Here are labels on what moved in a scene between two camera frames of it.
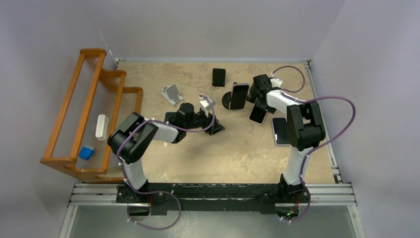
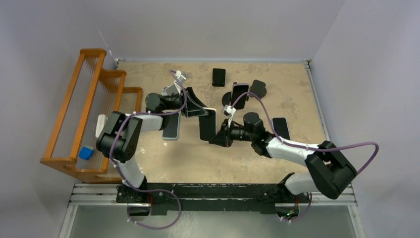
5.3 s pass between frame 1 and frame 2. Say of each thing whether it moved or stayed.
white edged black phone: moved
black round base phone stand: stayed
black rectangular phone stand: stayed
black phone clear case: stayed
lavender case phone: stayed
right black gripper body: moved
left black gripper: moved
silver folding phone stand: stayed
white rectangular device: stayed
